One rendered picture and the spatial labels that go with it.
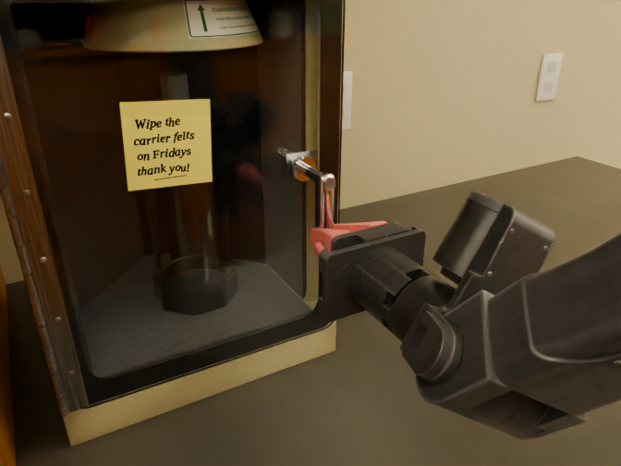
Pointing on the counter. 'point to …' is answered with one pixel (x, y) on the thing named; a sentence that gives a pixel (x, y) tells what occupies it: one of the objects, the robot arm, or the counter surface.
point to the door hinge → (36, 300)
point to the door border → (37, 247)
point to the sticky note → (166, 142)
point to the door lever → (325, 199)
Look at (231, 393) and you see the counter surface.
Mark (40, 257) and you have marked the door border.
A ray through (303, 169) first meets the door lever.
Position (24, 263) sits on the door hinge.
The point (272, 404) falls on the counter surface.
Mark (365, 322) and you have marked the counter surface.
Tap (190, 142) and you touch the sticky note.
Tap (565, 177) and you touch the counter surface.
